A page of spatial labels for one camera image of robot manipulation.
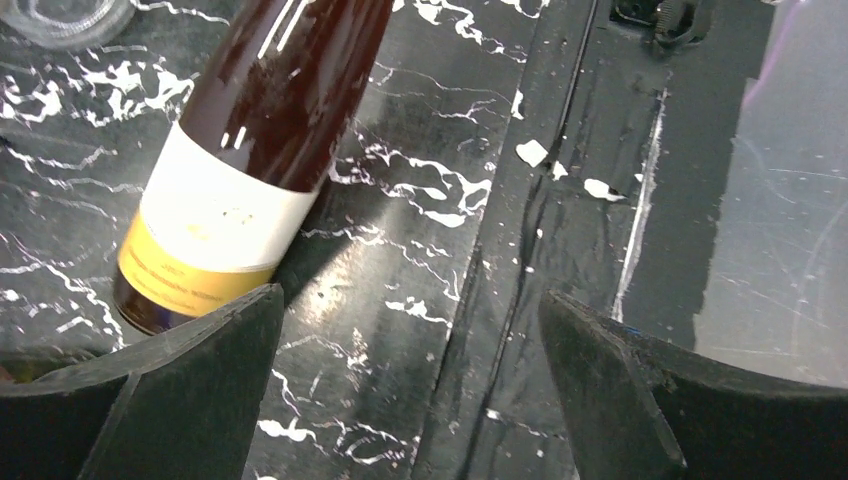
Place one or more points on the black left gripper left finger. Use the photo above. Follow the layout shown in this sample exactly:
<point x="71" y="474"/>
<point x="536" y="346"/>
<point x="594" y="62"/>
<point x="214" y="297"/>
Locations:
<point x="182" y="404"/>

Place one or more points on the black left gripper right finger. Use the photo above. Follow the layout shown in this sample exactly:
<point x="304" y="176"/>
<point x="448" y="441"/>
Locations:
<point x="637" y="407"/>

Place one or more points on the dark bottle gold foil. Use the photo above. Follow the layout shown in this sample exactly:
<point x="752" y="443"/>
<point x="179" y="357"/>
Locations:
<point x="243" y="165"/>

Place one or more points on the clear bottle grey label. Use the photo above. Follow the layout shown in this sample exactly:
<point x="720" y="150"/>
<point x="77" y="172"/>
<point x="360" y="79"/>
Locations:
<point x="67" y="24"/>

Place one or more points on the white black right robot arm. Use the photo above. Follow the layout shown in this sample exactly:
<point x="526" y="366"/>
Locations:
<point x="673" y="23"/>

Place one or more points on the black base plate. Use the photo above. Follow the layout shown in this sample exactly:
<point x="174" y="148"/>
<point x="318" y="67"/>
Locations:
<point x="607" y="191"/>

